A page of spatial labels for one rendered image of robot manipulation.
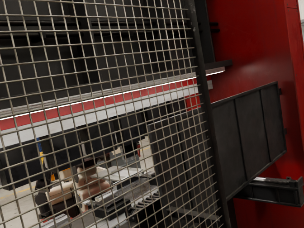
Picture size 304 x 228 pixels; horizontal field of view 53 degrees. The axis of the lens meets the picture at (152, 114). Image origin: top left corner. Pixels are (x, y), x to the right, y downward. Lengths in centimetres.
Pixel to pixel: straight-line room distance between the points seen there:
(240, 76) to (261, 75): 14
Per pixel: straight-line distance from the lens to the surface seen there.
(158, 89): 178
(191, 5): 86
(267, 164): 182
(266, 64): 206
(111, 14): 157
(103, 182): 234
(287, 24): 201
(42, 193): 172
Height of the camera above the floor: 149
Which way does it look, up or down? 7 degrees down
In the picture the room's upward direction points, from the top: 11 degrees counter-clockwise
